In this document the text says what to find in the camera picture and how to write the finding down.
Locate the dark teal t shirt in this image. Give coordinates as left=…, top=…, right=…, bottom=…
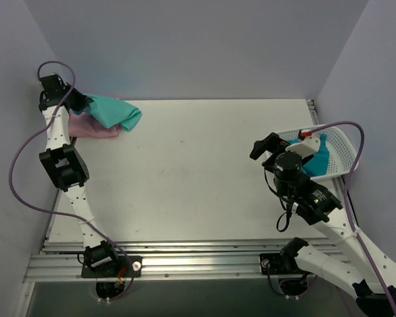
left=288, top=134, right=330, bottom=177

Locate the white perforated plastic basket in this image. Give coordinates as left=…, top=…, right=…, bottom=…
left=267, top=123, right=360, bottom=182

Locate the mint green t shirt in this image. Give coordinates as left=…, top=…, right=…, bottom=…
left=84, top=94, right=143, bottom=131

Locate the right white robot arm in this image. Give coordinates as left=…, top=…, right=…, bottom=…
left=249, top=131, right=396, bottom=316

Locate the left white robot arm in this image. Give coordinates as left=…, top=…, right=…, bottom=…
left=39, top=74, right=120, bottom=277

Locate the folded pink t shirt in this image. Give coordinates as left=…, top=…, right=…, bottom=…
left=68, top=112, right=121, bottom=139

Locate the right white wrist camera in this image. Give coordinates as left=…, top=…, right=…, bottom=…
left=286, top=129, right=321, bottom=159

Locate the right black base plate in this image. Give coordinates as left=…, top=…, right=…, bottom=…
left=259, top=253, right=308, bottom=275

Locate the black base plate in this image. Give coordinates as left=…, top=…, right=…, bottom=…
left=81, top=255, right=143, bottom=279
left=259, top=253, right=308, bottom=275

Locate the aluminium rail frame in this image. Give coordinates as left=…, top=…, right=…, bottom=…
left=22, top=98, right=381, bottom=283

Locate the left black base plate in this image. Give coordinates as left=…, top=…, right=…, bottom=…
left=81, top=255, right=143, bottom=279

